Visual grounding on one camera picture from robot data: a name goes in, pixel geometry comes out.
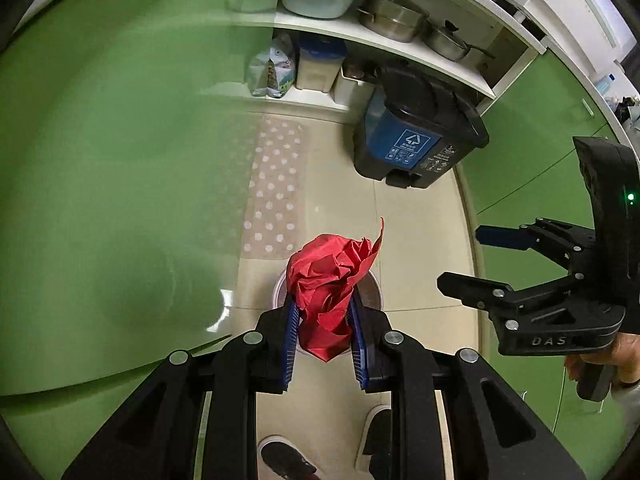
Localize person's right hand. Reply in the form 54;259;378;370
610;332;640;389

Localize small steel lidded pot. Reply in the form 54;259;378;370
424;20;496;64

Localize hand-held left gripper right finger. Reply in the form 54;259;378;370
348;295;586;480

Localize white open shelf unit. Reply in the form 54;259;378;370
220;0;548;112

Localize round floor trash can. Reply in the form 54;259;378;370
272;266;387;361

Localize white bucket with blue lid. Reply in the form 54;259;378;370
295;35;347;94

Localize white appliance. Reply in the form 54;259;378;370
522;0;636;79

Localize green cabinet doors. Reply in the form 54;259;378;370
455;45;640;480

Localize red paper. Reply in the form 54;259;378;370
286;217;386;364

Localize black and blue recycling bin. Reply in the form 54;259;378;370
352;64;490;190

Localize printed plastic bag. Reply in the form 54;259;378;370
247;35;296;99

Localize dotted floor mat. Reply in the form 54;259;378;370
239;115;312;261

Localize steel steamer pot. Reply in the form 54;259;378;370
356;0;429;44

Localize white storage box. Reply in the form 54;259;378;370
332;62;379;106

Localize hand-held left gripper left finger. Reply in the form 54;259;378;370
62;302;303;480

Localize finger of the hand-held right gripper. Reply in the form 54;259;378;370
436;271;601;317
475;217;596;281

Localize black slip-on shoe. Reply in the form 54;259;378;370
356;406;394;471
260;437;319;480

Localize curved green cabinet front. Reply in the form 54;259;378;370
0;0;301;480

